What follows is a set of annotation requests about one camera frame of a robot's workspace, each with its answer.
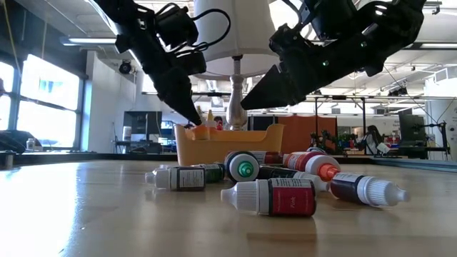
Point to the blue and white ball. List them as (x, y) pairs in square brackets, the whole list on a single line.
[(316, 149)]

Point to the small white-capped food coloring bottle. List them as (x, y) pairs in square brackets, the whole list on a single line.
[(165, 166)]

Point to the black wall-mounted camera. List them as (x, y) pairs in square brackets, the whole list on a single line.
[(125, 67)]

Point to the dark computer monitor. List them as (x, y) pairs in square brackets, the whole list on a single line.
[(410, 128)]

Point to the dark office desk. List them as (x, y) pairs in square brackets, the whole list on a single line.
[(143, 146)]

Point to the long ceiling light fixture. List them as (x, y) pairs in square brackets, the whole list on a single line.
[(89, 40)]

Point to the person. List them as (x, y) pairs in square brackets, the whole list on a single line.
[(371, 141)]

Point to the orange partition wall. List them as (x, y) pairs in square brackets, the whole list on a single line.
[(300, 132)]

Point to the clear water bottle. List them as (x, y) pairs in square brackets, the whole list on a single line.
[(30, 144)]

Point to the large crimson food coloring bottle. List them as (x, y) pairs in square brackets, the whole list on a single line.
[(271, 157)]

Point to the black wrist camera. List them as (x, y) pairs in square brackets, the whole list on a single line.
[(332, 18), (176, 26)]

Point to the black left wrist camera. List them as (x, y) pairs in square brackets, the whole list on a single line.
[(176, 26)]

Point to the small dark red coloring bottle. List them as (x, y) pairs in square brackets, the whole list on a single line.
[(344, 187)]

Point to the white shade table lamp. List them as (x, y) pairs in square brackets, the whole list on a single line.
[(246, 28)]

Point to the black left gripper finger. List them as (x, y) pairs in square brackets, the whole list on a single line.
[(168, 89), (185, 85)]

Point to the large bright window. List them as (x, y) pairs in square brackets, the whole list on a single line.
[(50, 82)]

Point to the large orange-red food coloring bottle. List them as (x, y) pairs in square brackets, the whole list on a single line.
[(303, 160)]

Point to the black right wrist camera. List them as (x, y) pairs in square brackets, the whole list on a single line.
[(332, 18)]

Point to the small pink food coloring bottle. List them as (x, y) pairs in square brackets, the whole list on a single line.
[(291, 198)]

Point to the small black food coloring bottle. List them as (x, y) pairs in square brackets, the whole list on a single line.
[(189, 178), (278, 173)]

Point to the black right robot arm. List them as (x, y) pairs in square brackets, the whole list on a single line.
[(400, 21)]

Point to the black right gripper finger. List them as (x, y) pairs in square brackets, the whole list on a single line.
[(275, 100), (278, 78)]

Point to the large green food coloring bottle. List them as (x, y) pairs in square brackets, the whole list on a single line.
[(242, 167)]

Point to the yellow plastic bin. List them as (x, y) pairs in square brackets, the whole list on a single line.
[(214, 150)]

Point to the black metal rack frame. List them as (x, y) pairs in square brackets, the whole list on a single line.
[(316, 121)]

